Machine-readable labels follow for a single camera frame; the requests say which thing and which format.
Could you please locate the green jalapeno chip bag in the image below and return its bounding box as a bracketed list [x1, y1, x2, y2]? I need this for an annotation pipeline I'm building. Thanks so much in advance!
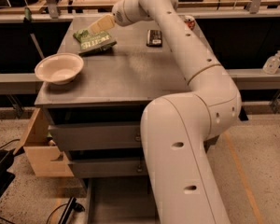
[73, 29, 117, 57]

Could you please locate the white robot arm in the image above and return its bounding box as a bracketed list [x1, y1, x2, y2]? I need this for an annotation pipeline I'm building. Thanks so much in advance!
[112, 0, 241, 224]

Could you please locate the grey drawer cabinet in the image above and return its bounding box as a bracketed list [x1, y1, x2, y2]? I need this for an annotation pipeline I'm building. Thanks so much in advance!
[34, 14, 238, 224]

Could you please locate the grey top drawer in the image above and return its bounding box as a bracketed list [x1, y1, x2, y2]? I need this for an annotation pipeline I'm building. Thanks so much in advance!
[49, 122, 141, 151]

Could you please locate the grey middle drawer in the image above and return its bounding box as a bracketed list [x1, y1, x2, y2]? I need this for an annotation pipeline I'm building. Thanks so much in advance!
[68, 158, 147, 178]

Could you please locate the grey open bottom drawer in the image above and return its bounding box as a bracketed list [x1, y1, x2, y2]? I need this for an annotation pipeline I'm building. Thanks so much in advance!
[86, 175, 160, 224]

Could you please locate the black snack bar packet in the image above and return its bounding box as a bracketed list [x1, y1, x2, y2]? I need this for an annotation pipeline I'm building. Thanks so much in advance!
[147, 30, 162, 47]

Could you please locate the white paper bowl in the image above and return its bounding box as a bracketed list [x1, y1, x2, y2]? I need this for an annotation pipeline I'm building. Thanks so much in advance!
[35, 53, 84, 85]

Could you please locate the orange soda can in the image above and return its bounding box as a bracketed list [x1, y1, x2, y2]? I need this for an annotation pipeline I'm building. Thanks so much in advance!
[184, 16, 195, 30]

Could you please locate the wooden box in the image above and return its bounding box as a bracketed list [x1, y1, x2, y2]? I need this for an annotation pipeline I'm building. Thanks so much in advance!
[13, 108, 73, 177]

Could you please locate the clear sanitizer bottle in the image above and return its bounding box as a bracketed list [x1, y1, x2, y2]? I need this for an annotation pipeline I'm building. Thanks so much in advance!
[262, 50, 280, 75]

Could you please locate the black power strip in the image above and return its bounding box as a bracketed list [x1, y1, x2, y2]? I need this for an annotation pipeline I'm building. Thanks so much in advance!
[58, 197, 85, 224]

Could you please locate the black equipment case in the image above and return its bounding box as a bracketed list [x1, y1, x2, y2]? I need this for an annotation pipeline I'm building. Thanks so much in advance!
[0, 148, 16, 210]

